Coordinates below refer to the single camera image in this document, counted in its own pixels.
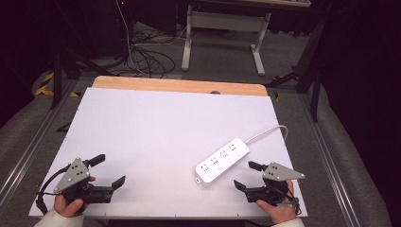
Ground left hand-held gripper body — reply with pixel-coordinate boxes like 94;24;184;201
52;157;113;205

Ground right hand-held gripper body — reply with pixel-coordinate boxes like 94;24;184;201
245;161;306;206

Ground person's left hand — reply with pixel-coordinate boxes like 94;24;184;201
53;176;96;218

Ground person's right hand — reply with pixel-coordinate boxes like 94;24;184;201
255;180;298;225

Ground white power strip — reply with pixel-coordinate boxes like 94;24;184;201
194;137;251;187

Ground white table cover board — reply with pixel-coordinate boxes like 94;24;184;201
27;87;308;220

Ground yellow black floor tape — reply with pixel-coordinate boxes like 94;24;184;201
34;71;80;98

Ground black tripod stand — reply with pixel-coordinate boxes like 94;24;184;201
264;15;327;123
49;46;118;111

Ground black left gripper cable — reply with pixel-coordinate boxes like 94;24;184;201
35;163;72;217

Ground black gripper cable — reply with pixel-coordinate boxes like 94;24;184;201
285;187;303;216
35;163;72;217

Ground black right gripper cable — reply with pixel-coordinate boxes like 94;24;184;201
285;187;303;216

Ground white power strip cable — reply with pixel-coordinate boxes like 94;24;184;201
244;124;289;146

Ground aluminium floor rail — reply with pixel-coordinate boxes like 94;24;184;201
0;79;80;204
297;93;361;227

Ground tangle of black floor cables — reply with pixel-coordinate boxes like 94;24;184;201
125;27;177;79

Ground white floor cable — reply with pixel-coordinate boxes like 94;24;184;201
114;0;149;78

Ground white metal desk frame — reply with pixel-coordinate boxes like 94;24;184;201
181;4;272;78

